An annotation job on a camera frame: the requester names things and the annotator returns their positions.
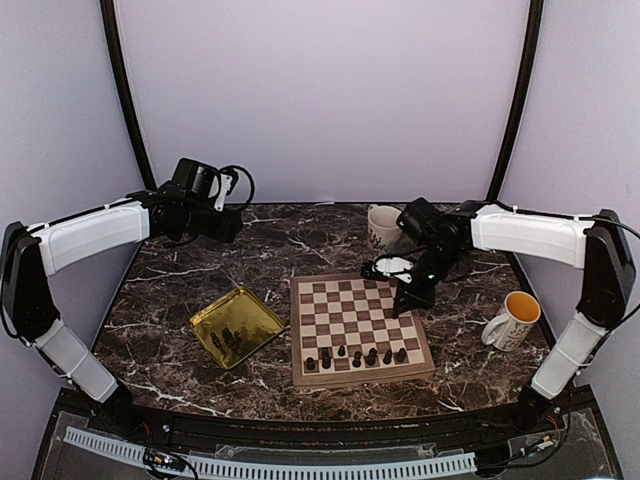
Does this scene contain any white slotted cable duct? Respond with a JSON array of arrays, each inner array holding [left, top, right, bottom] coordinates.
[[63, 427, 478, 479]]

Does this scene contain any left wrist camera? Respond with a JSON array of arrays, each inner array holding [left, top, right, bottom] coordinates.
[[211, 171, 236, 212]]

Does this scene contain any cream floral mug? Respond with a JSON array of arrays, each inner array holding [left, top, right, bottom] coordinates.
[[367, 204, 402, 250]]

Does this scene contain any white mug orange inside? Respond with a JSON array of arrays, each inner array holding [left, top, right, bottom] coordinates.
[[481, 291, 541, 352]]

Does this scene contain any black front rail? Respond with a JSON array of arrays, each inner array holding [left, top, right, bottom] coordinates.
[[168, 416, 490, 448]]

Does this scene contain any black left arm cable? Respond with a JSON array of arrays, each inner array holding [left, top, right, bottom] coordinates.
[[219, 163, 255, 212]]

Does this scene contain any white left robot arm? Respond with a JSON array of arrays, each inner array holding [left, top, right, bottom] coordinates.
[[1, 158, 255, 436]]

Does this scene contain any black frame post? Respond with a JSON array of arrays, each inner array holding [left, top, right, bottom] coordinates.
[[99, 0, 157, 190], [485, 0, 545, 202]]

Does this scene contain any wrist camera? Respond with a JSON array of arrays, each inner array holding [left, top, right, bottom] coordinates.
[[360, 256, 413, 284], [211, 171, 236, 212]]

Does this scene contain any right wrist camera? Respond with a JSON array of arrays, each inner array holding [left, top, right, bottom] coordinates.
[[360, 256, 413, 284]]

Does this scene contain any wooden chess board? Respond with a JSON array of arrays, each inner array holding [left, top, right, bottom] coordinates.
[[290, 274, 435, 390]]

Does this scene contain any right black frame post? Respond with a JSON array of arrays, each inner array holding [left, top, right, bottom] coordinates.
[[485, 0, 545, 202]]

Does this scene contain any pile of dark chess pieces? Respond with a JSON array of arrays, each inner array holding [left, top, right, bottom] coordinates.
[[209, 327, 244, 357]]

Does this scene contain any left black frame post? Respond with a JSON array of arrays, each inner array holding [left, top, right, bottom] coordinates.
[[99, 0, 157, 190]]

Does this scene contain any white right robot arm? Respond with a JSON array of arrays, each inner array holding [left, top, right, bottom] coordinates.
[[375, 198, 638, 434]]

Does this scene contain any gold metal tray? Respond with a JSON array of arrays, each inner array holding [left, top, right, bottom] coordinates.
[[189, 286, 285, 370]]

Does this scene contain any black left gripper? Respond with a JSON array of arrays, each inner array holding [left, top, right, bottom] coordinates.
[[184, 200, 242, 243]]

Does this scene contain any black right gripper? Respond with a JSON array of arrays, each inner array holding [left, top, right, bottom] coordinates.
[[393, 242, 463, 313]]

